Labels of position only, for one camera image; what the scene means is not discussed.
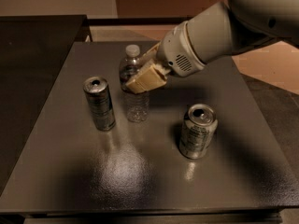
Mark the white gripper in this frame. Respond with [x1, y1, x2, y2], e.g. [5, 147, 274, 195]
[125, 21, 206, 94]

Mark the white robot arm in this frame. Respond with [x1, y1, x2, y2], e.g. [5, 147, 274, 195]
[125, 0, 299, 93]

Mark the wide silver soda can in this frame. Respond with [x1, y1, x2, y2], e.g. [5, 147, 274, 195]
[179, 104, 218, 160]

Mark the slim silver redbull can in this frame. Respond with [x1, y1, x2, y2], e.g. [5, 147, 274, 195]
[83, 77, 115, 132]

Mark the clear plastic water bottle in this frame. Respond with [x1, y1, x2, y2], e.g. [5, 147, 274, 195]
[119, 44, 150, 122]

